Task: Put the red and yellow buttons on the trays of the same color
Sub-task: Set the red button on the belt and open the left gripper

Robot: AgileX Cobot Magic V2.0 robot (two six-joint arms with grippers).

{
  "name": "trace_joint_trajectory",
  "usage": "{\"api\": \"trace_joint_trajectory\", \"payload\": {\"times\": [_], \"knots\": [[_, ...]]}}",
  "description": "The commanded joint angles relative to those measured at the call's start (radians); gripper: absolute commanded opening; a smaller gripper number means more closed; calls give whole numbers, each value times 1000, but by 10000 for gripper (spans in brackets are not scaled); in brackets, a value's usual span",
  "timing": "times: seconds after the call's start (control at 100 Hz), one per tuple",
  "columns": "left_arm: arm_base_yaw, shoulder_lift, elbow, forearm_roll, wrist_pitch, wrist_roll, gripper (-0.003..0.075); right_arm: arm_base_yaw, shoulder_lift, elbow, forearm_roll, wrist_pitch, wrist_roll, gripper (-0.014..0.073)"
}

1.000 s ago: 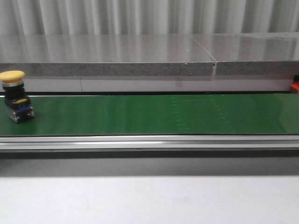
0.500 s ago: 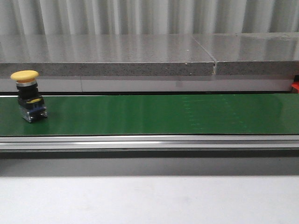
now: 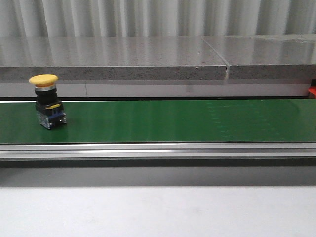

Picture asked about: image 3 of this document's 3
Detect aluminium conveyor side rail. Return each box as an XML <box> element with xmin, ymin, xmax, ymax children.
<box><xmin>0</xmin><ymin>142</ymin><xmax>316</xmax><ymax>168</ymax></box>

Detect white pleated curtain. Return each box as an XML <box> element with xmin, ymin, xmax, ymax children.
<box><xmin>0</xmin><ymin>0</ymin><xmax>316</xmax><ymax>37</ymax></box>

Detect red plastic object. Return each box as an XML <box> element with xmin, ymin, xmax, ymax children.
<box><xmin>308</xmin><ymin>79</ymin><xmax>316</xmax><ymax>99</ymax></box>

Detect green conveyor belt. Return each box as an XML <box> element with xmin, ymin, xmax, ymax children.
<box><xmin>0</xmin><ymin>99</ymin><xmax>316</xmax><ymax>144</ymax></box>

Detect grey stone counter slab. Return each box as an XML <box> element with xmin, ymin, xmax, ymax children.
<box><xmin>0</xmin><ymin>35</ymin><xmax>316</xmax><ymax>83</ymax></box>

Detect yellow mushroom push button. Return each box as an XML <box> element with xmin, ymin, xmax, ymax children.
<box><xmin>29</xmin><ymin>74</ymin><xmax>67</xmax><ymax>130</ymax></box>

